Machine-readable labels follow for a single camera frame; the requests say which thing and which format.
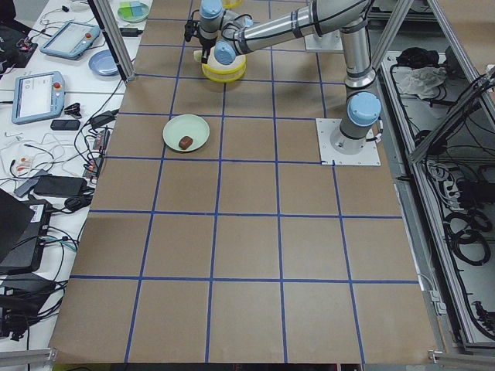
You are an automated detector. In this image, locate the aluminium frame post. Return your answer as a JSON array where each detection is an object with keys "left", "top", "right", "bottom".
[{"left": 88, "top": 0, "right": 135, "bottom": 83}]

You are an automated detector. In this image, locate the teach pendant upper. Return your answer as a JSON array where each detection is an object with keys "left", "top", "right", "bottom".
[{"left": 40, "top": 21, "right": 101, "bottom": 60}]

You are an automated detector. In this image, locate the white steamed bun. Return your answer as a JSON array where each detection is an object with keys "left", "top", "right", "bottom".
[{"left": 193, "top": 50, "right": 203, "bottom": 63}]

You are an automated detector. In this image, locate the brown steamed bun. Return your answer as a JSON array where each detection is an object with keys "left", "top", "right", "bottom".
[{"left": 178, "top": 135, "right": 193, "bottom": 151}]

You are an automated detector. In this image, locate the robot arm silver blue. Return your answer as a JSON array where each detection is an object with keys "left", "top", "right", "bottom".
[{"left": 184, "top": 1, "right": 381, "bottom": 155}]

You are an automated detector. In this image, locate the yellow rimmed steamer basket centre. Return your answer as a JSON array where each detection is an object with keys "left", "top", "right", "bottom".
[{"left": 201, "top": 55, "right": 247, "bottom": 83}]

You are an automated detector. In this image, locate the blue plate on desk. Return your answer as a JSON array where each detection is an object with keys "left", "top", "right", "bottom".
[{"left": 88, "top": 49, "right": 119, "bottom": 77}]

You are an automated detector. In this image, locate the teach pendant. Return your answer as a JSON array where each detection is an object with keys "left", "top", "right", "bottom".
[
  {"left": 40, "top": 21, "right": 101, "bottom": 60},
  {"left": 12, "top": 71, "right": 65, "bottom": 124}
]

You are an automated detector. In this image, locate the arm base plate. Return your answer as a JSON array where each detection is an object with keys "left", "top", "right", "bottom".
[{"left": 316, "top": 118, "right": 381, "bottom": 167}]

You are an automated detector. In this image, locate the black power adapter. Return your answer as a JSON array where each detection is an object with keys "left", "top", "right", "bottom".
[{"left": 33, "top": 175, "right": 88, "bottom": 197}]

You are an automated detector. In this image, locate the black laptop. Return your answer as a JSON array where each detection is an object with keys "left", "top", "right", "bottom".
[{"left": 1, "top": 190, "right": 52, "bottom": 275}]

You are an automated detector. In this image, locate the white crumpled cloth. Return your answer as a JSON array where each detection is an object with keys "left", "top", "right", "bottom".
[{"left": 398, "top": 66, "right": 447, "bottom": 100}]

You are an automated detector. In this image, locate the pale green plate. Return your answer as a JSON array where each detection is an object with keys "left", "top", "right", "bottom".
[{"left": 162, "top": 114, "right": 210, "bottom": 152}]

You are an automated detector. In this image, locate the teach pendant lower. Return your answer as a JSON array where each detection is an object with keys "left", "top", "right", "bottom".
[{"left": 12, "top": 71, "right": 65, "bottom": 124}]

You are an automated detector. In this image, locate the green plate with blocks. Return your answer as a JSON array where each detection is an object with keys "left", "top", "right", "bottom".
[{"left": 117, "top": 1, "right": 150, "bottom": 23}]

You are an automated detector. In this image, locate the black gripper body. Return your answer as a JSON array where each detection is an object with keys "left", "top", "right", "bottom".
[{"left": 184, "top": 19, "right": 200, "bottom": 43}]

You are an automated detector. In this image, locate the small black device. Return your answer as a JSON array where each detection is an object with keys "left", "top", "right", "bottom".
[{"left": 50, "top": 119, "right": 80, "bottom": 131}]

